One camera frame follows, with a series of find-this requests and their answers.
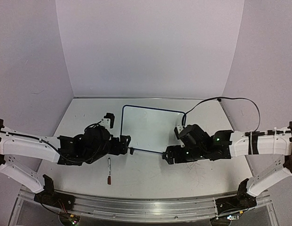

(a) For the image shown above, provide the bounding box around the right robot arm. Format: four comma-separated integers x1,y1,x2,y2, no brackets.
162,121,292,216

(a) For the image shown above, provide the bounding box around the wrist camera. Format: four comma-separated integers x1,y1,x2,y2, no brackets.
174,125,184,140
100,113,115,129

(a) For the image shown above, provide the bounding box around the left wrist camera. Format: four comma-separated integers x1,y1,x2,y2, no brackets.
100,113,115,129

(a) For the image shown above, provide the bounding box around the aluminium front rail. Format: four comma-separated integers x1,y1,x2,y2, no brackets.
9,188,278,226

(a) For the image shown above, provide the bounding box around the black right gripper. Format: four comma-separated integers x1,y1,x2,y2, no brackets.
164,145,207,166

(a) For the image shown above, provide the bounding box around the whiteboard marker pen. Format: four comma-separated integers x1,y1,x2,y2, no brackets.
108,158,111,176

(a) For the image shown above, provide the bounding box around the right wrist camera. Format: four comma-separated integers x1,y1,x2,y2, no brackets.
174,125,184,140

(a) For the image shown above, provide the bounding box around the black camera cable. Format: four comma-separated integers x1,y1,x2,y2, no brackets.
182,97,261,134

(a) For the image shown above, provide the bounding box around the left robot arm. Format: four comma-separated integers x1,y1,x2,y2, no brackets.
0,117,131,210

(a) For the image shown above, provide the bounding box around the blue framed whiteboard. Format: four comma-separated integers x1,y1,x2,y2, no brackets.
120,105,184,153

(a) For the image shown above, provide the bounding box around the red marker cap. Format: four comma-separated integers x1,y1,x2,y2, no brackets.
107,176,111,185

